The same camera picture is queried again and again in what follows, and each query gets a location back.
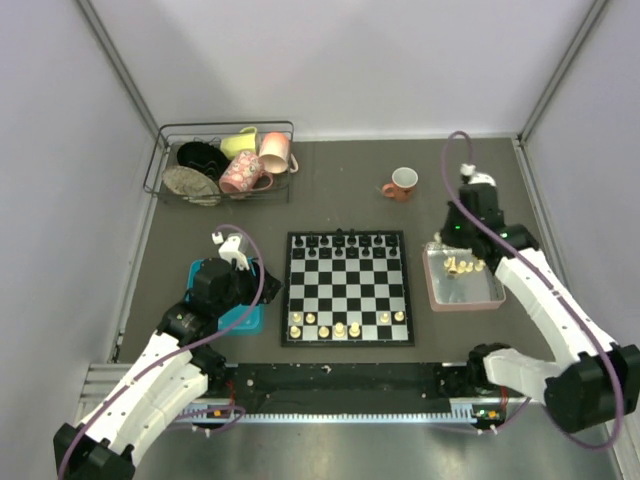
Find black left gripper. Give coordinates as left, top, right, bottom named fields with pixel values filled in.
left=214, top=258, right=284, bottom=317

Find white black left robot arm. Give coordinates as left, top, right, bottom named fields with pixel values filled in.
left=53, top=256, right=281, bottom=479

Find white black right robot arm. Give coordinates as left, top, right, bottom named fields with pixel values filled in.
left=440, top=181, right=639, bottom=433

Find white pieces in tray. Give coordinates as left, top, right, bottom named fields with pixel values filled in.
left=443, top=255, right=486, bottom=277

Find black white chess board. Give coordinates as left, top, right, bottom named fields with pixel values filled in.
left=281, top=239, right=415, bottom=347

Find black chess pieces row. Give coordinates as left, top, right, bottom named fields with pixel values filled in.
left=287, top=229, right=404, bottom=260

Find blue plastic tray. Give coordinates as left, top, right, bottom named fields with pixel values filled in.
left=185, top=257, right=266, bottom=336

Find orange ceramic mug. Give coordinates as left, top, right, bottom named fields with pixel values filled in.
left=381, top=167, right=419, bottom=202

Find pink metal tray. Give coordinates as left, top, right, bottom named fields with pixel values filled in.
left=422, top=242, right=506, bottom=312

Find speckled grey plate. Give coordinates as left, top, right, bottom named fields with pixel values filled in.
left=162, top=166, right=221, bottom=207

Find white queen piece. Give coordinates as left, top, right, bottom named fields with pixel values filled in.
left=333, top=322, right=345, bottom=339

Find pink floral ceramic mug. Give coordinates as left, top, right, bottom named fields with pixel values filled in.
left=219, top=150, right=274, bottom=198

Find white king piece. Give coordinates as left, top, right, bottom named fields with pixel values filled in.
left=348, top=322, right=361, bottom=338

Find pink white ceramic mug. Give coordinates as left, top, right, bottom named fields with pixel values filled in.
left=259, top=132, right=299, bottom=174

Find black scalloped bowl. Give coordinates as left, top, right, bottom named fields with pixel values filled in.
left=176, top=141, right=230, bottom=181

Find yellow ceramic mug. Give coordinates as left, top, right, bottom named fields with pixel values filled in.
left=220, top=126, right=261, bottom=160

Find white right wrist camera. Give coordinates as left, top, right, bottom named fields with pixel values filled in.
left=460, top=163, right=496, bottom=187

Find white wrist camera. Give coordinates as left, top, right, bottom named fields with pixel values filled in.
left=460, top=163, right=496, bottom=187
left=211, top=232, right=249, bottom=271

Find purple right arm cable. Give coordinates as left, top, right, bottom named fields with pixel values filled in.
left=442, top=130, right=626, bottom=449

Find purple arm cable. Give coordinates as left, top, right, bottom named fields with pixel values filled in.
left=56, top=224, right=266, bottom=480
left=442, top=130, right=626, bottom=449

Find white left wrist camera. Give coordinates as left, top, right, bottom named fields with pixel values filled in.
left=211, top=232, right=249, bottom=271

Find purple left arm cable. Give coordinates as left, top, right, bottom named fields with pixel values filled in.
left=56, top=224, right=266, bottom=480

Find black wire dish rack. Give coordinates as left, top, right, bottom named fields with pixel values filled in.
left=143, top=120, right=299, bottom=206

